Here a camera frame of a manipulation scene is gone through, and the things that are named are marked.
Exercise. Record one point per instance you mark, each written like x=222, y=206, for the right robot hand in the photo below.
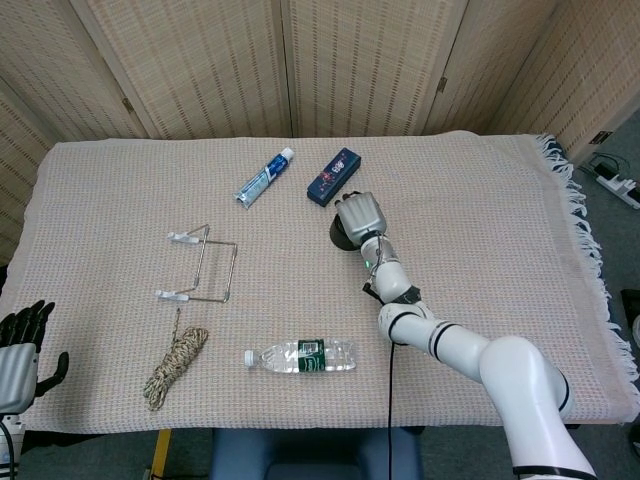
x=361, y=217

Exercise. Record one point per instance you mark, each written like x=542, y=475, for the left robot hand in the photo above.
x=22, y=355

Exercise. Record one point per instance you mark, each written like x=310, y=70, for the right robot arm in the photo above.
x=500, y=360

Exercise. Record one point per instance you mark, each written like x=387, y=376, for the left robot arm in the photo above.
x=10, y=447

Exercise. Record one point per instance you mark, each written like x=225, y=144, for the black teapot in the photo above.
x=340, y=237

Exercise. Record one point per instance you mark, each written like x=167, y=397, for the dark blue rectangular box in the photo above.
x=334, y=175

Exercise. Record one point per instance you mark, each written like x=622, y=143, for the blue white toothpaste tube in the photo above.
x=264, y=177

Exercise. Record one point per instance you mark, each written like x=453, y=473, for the clear plastic water bottle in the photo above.
x=305, y=356

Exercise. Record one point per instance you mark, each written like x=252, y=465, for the beige woven tablecloth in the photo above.
x=200, y=200

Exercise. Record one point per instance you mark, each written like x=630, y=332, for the woven folding screen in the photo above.
x=280, y=70

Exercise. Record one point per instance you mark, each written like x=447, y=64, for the blue chair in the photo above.
x=316, y=454

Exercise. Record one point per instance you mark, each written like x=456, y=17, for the white power strip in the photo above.
x=620, y=182

